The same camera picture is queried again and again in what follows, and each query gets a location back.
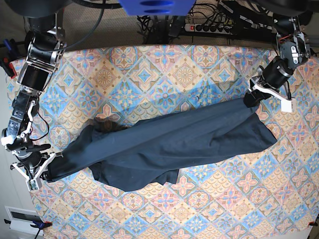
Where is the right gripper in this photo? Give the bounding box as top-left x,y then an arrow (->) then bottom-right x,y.
9,144 -> 56,182

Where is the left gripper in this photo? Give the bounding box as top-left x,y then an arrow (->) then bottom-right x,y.
243,58 -> 294,108

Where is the dark blue t-shirt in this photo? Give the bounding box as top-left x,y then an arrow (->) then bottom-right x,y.
48,99 -> 277,192

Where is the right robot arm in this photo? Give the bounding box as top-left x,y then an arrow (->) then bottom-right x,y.
0,9 -> 66,184

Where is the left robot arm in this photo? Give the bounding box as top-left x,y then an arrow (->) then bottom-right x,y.
243,14 -> 311,113

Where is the lower left table clamp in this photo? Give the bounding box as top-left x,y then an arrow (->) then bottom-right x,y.
4,219 -> 52,239

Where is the table clamp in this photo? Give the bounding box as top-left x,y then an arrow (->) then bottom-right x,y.
4,219 -> 52,239
0,39 -> 18,79
308,222 -> 318,227

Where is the white power strip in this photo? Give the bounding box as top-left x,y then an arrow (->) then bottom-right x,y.
184,23 -> 232,35

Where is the patterned tablecloth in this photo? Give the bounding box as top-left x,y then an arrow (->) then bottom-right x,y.
31,45 -> 319,239

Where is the upper left table clamp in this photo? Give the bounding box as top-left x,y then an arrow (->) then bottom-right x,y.
0,39 -> 18,79

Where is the lower right table clamp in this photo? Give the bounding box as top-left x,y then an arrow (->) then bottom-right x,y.
308,222 -> 318,227

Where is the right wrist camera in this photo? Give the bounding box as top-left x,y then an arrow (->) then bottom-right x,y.
26,178 -> 42,192

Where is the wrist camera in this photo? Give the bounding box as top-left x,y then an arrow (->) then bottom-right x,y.
281,98 -> 297,113
26,178 -> 42,192

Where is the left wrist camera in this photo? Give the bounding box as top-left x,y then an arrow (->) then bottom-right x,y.
281,98 -> 297,113

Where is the white wall outlet box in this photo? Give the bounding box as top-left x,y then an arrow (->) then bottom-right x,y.
5,206 -> 41,236

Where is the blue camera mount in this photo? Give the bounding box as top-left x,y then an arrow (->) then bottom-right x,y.
119,0 -> 196,16

